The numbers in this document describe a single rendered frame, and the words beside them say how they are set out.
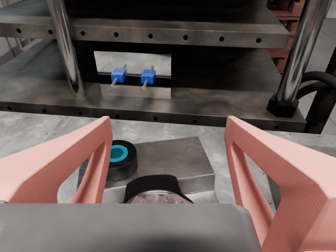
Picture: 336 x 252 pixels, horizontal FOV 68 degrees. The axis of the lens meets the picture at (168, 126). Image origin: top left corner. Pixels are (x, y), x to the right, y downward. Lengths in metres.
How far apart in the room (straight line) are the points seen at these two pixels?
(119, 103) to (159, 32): 0.29
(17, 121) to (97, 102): 0.26
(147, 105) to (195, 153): 0.43
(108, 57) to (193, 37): 0.30
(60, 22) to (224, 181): 0.68
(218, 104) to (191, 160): 0.45
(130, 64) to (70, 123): 0.29
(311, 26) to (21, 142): 0.87
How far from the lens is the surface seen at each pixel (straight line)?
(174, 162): 0.51
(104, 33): 0.91
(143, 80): 0.89
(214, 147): 0.72
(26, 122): 0.91
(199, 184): 0.50
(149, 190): 0.51
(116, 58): 0.91
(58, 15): 0.90
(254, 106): 0.95
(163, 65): 0.88
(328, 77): 0.91
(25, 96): 1.11
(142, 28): 0.86
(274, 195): 0.62
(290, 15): 2.72
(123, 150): 0.49
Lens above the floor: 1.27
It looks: 37 degrees down
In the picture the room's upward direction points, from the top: straight up
